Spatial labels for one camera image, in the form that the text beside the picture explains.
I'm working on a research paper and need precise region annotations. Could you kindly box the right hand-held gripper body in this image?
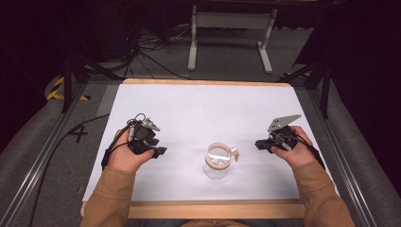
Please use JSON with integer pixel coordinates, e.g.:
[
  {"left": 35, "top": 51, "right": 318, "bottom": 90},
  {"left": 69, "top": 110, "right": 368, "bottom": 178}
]
[{"left": 267, "top": 113, "right": 303, "bottom": 152}]

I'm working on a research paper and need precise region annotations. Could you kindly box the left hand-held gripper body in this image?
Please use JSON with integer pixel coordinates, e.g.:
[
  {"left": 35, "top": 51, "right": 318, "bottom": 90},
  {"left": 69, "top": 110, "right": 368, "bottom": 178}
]
[{"left": 127, "top": 113, "right": 162, "bottom": 156}]

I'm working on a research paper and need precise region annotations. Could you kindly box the person's right hand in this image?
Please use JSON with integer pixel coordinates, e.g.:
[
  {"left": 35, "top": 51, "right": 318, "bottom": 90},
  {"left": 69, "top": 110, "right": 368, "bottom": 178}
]
[{"left": 270, "top": 125, "right": 319, "bottom": 170}]

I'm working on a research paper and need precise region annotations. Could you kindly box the person's left hand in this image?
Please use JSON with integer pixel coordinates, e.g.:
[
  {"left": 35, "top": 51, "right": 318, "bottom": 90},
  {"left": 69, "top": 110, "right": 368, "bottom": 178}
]
[{"left": 106, "top": 128, "right": 156, "bottom": 174}]

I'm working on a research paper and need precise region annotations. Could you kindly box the clear glass jar with lid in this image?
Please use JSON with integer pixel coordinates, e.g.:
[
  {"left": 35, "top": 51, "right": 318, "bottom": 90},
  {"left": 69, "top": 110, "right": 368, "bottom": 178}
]
[{"left": 202, "top": 142, "right": 240, "bottom": 180}]

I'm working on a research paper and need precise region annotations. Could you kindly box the white table mat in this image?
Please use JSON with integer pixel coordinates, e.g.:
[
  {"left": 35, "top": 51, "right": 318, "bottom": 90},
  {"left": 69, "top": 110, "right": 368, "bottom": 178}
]
[{"left": 81, "top": 82, "right": 340, "bottom": 203}]

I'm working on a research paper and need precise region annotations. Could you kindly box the black tripod stand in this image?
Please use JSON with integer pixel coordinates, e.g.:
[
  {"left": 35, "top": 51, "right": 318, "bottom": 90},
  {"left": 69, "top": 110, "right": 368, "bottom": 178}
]
[
  {"left": 61, "top": 51, "right": 125, "bottom": 114},
  {"left": 277, "top": 58, "right": 333, "bottom": 120}
]

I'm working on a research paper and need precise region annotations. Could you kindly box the wooden table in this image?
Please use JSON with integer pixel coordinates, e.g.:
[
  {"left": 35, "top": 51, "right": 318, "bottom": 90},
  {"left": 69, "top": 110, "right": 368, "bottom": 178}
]
[{"left": 79, "top": 78, "right": 307, "bottom": 220}]

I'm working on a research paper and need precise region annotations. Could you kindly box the yellow black floor tape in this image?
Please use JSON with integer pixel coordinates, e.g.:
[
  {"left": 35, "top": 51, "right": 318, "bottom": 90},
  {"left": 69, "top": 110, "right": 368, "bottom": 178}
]
[{"left": 46, "top": 76, "right": 92, "bottom": 102}]

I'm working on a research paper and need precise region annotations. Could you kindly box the white metal stand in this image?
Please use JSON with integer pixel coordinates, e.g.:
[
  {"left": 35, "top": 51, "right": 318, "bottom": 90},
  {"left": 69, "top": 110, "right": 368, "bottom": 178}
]
[{"left": 187, "top": 4, "right": 279, "bottom": 75}]

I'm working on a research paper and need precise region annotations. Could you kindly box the right hand-held gripper black cable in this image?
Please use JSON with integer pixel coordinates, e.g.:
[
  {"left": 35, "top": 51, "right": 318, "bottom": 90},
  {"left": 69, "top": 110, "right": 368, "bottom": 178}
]
[{"left": 270, "top": 131, "right": 326, "bottom": 170}]

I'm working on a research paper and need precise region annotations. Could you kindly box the aluminium floor rail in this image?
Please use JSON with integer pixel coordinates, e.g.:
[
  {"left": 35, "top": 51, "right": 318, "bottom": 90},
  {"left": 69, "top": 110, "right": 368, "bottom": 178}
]
[
  {"left": 0, "top": 82, "right": 90, "bottom": 227},
  {"left": 305, "top": 88, "right": 380, "bottom": 227}
]

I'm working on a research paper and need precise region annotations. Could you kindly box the bundle of floor cables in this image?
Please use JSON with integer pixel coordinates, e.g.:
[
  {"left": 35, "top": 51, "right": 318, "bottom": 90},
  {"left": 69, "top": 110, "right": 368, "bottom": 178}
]
[{"left": 124, "top": 25, "right": 194, "bottom": 81}]

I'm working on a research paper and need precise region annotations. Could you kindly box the black cable on floor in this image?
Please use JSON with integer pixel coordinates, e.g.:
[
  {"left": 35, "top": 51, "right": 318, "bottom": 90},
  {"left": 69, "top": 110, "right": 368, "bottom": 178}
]
[{"left": 27, "top": 113, "right": 111, "bottom": 227}]

